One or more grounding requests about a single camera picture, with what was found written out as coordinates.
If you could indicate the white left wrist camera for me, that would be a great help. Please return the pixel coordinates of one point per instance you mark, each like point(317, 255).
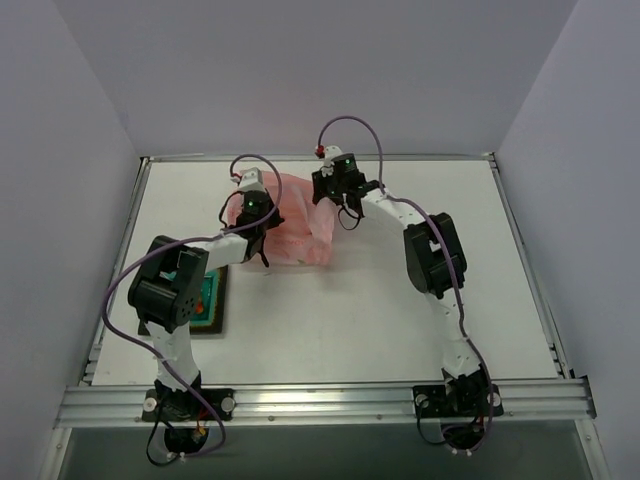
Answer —
point(251, 180)

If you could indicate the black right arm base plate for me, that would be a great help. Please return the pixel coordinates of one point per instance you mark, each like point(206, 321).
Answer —
point(457, 399)

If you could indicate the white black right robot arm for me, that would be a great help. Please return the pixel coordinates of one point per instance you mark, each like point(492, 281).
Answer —
point(436, 266)

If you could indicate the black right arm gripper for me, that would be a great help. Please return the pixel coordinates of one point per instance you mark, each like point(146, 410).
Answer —
point(333, 192)

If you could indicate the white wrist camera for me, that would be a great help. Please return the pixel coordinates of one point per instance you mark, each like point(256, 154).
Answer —
point(327, 154)
point(251, 180)

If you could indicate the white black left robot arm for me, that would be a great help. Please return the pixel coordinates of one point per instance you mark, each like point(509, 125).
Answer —
point(177, 369)

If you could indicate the pink plastic bag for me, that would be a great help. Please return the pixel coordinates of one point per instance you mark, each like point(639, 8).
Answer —
point(305, 236)

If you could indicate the green square ceramic plate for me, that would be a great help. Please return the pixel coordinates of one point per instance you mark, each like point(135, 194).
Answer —
point(210, 310)

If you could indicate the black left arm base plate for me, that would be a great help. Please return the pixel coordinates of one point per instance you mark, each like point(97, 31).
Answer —
point(182, 406)

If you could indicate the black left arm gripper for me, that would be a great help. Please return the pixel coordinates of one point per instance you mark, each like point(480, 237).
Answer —
point(257, 240)

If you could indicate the aluminium front rail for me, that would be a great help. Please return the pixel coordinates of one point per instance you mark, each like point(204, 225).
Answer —
point(330, 404)

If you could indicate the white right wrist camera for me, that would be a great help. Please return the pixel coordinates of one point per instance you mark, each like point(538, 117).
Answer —
point(327, 154)

